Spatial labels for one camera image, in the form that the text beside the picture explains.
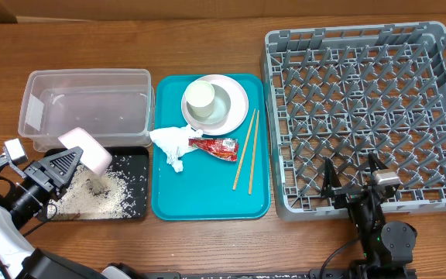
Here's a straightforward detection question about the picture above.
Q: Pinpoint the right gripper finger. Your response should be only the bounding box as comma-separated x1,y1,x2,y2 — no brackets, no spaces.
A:
322,158,341,189
368,153,388,173

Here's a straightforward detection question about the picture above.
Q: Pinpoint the pink bowl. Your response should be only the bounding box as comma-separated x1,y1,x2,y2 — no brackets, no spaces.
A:
58,127,112,176

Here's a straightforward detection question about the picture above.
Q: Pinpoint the pile of rice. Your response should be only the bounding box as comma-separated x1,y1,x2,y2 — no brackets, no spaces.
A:
48,154,149,220

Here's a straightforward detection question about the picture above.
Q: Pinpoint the red snack wrapper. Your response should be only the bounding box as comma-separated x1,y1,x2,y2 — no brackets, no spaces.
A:
188,138,239,162

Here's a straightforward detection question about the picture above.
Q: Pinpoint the white napkin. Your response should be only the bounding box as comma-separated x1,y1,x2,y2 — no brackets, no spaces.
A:
149,125,203,173

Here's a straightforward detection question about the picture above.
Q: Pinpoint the white paper cup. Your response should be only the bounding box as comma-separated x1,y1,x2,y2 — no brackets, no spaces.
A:
184,81,215,117

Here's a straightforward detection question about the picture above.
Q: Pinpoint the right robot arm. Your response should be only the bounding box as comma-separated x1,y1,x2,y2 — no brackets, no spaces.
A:
318,153,417,278

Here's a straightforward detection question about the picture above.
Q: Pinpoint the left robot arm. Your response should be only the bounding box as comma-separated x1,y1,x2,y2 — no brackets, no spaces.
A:
0,144,144,279

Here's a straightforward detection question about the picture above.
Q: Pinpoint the grey dishwasher rack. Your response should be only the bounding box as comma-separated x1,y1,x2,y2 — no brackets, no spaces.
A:
261,21,446,221

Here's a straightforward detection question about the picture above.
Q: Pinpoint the black plastic tray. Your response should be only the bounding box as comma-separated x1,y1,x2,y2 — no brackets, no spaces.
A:
35,146,150,222

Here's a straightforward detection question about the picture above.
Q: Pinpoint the right wooden chopstick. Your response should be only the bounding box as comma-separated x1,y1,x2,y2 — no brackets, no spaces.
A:
248,110,259,195

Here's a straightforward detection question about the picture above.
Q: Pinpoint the wooden chopstick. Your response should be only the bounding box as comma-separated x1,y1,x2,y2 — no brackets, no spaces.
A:
248,110,259,195
232,109,256,191

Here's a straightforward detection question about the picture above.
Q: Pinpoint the clear plastic bin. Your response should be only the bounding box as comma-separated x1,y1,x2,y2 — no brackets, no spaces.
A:
18,68,155,152

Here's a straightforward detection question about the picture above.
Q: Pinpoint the left wooden chopstick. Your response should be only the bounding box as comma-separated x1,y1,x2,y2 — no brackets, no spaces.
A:
232,109,256,191

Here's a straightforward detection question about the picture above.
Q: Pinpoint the teal serving tray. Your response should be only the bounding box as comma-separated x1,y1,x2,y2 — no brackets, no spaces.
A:
152,74,271,221

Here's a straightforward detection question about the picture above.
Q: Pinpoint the small grey bowl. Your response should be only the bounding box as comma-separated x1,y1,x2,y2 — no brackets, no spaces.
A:
185,83,231,126

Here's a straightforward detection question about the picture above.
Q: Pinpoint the white round plate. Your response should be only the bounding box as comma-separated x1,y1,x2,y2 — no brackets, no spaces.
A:
181,74,249,136

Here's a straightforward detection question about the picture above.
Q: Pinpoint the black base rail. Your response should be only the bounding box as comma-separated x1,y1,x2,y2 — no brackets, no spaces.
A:
141,267,355,279

